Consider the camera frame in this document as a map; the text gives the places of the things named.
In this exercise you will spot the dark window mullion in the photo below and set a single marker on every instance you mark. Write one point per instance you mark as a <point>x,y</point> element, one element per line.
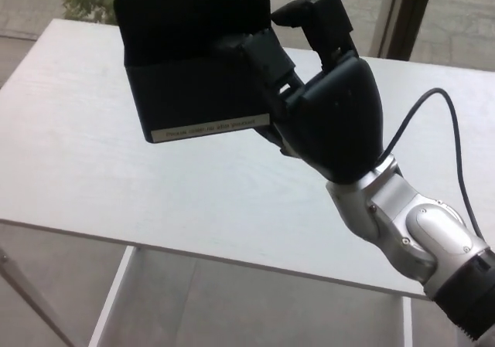
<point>402,14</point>

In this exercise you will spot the white desk leg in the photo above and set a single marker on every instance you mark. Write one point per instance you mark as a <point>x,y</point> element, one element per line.
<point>407,324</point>
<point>112,300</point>

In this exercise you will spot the black magnetic container white label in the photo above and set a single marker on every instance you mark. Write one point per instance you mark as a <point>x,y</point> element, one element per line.
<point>185,53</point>

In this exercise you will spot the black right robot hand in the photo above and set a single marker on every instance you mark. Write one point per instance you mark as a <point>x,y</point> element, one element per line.
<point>340,119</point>

